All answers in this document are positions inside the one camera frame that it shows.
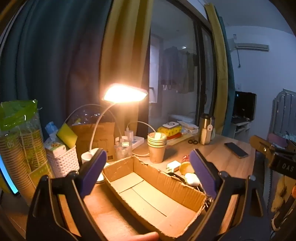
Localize person's left hand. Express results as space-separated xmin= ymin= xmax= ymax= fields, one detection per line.
xmin=111 ymin=232 xmax=160 ymax=241

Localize steel thermos with tag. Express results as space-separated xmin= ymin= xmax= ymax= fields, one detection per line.
xmin=199 ymin=113 xmax=216 ymax=145

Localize blue tissue pack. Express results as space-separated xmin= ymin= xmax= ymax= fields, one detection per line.
xmin=45 ymin=122 xmax=61 ymax=141

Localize brown lamp carton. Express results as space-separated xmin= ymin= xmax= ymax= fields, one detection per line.
xmin=70 ymin=122 xmax=115 ymax=160

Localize hanging grey clothes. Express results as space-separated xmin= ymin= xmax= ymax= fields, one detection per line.
xmin=159 ymin=46 xmax=199 ymax=93

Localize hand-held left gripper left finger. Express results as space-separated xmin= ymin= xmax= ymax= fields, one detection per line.
xmin=25 ymin=148 xmax=108 ymax=241

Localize black sliding door frame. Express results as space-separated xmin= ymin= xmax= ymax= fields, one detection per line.
xmin=193 ymin=22 xmax=216 ymax=139

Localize white paper packets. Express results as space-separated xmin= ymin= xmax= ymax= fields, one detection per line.
xmin=178 ymin=120 xmax=199 ymax=135

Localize white plastic basket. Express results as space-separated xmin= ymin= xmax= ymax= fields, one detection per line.
xmin=46 ymin=145 xmax=80 ymax=178

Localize white power strip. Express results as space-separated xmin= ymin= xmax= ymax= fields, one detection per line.
xmin=128 ymin=136 xmax=145 ymax=150

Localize white earbuds case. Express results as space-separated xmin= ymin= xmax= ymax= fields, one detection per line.
xmin=184 ymin=173 xmax=200 ymax=186

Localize white television stand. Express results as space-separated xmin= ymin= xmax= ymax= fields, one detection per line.
xmin=231 ymin=117 xmax=252 ymax=139

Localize white desk lamp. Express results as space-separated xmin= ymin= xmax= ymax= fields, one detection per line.
xmin=81 ymin=83 xmax=148 ymax=183

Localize black television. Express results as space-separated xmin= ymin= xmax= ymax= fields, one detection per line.
xmin=232 ymin=91 xmax=257 ymax=121

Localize stack of paper cups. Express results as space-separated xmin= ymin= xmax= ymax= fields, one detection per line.
xmin=147 ymin=132 xmax=167 ymax=164

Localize red flat packet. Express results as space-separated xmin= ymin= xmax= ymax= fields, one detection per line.
xmin=165 ymin=132 xmax=183 ymax=141

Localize white air conditioner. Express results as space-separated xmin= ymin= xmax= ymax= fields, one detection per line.
xmin=228 ymin=35 xmax=270 ymax=52

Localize small white carton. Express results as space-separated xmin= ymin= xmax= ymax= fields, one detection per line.
xmin=45 ymin=139 xmax=67 ymax=154

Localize grey ribbed panel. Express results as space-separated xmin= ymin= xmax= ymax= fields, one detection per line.
xmin=269 ymin=88 xmax=296 ymax=144

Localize yellow curtain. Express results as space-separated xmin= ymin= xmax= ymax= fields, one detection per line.
xmin=205 ymin=3 xmax=232 ymax=137
xmin=99 ymin=0 xmax=154 ymax=139

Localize yellow sponge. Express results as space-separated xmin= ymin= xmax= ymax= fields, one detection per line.
xmin=57 ymin=123 xmax=78 ymax=149

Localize black smartphone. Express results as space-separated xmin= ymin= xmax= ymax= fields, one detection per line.
xmin=224 ymin=142 xmax=249 ymax=159

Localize yellow wet wipes pack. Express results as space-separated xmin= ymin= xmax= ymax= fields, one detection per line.
xmin=157 ymin=122 xmax=182 ymax=137

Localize bagged pack of paper cups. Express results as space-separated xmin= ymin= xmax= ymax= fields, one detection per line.
xmin=0 ymin=100 xmax=52 ymax=204

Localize cardboard box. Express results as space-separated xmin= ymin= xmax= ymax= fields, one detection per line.
xmin=102 ymin=156 xmax=207 ymax=239

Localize red can with yellow lid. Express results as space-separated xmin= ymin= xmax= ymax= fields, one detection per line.
xmin=179 ymin=156 xmax=196 ymax=175

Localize yellow garment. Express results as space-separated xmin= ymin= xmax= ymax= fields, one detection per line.
xmin=270 ymin=176 xmax=293 ymax=213

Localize computer monitor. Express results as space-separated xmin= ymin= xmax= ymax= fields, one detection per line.
xmin=0 ymin=155 xmax=19 ymax=197

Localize clear plastic container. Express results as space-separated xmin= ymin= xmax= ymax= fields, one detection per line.
xmin=114 ymin=137 xmax=133 ymax=160

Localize black car key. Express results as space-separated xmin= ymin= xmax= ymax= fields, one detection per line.
xmin=165 ymin=171 xmax=185 ymax=183

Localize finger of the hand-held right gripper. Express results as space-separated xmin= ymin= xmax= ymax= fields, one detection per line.
xmin=249 ymin=135 xmax=290 ymax=160

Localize white charging cable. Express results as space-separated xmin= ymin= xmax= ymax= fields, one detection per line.
xmin=127 ymin=120 xmax=155 ymax=133

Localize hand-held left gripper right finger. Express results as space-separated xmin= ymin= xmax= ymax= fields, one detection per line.
xmin=190 ymin=149 xmax=271 ymax=241

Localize white square power adapter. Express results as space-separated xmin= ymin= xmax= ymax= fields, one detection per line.
xmin=166 ymin=161 xmax=181 ymax=173

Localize dark blue curtain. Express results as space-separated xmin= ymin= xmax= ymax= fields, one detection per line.
xmin=0 ymin=0 xmax=114 ymax=144
xmin=217 ymin=14 xmax=236 ymax=136

